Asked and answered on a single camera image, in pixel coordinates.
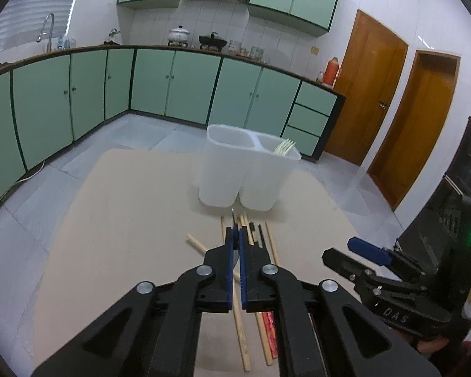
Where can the cream plastic fork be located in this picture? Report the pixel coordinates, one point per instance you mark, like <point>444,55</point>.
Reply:
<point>291,146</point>
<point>282,149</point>

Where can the brown wooden door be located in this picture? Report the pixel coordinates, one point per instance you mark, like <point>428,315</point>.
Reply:
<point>420,125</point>
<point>361,86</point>

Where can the white window blind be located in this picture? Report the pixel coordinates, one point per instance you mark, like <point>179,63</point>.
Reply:
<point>35,11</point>

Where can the red chopstick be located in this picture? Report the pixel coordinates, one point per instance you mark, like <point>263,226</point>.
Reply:
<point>271,333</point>

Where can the light wooden chopstick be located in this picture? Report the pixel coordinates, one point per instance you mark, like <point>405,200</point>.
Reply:
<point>272,245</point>
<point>263,341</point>
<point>243,341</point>
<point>196,243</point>

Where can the yellow wall socket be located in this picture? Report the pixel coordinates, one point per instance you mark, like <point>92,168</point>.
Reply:
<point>315,50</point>

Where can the chrome kitchen faucet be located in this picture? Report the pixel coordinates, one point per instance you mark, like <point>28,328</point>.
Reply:
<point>49,27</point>

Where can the black wok with lid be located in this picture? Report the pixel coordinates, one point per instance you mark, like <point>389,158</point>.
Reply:
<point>212,41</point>

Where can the white plastic utensil holder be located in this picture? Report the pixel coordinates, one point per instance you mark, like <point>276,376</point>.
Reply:
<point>227,169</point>

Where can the clear bottles by sink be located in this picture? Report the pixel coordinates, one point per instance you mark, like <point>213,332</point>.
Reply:
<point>64,42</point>

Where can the green drawer unit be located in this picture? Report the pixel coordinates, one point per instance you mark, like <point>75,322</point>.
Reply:
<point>312,118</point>

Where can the white lidded pot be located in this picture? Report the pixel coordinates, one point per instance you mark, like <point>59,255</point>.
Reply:
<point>178,35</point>

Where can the patterned glass jar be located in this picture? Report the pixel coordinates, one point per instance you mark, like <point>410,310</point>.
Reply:
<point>257,52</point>

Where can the small glass bottle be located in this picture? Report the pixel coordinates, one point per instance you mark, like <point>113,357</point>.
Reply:
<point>320,77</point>

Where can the orange thermos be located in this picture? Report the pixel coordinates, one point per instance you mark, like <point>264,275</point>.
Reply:
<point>331,72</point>

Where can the person's right hand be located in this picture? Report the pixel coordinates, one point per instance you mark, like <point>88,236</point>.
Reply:
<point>435,347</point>

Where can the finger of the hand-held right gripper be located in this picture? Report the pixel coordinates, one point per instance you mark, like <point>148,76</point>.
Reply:
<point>369,250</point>
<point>341,263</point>

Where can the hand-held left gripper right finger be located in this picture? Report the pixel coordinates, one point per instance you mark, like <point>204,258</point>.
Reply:
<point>243,282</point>

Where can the green lower kitchen cabinets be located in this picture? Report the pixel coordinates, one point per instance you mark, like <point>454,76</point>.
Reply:
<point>149,82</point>

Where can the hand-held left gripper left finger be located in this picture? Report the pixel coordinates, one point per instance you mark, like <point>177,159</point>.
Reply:
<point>229,275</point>

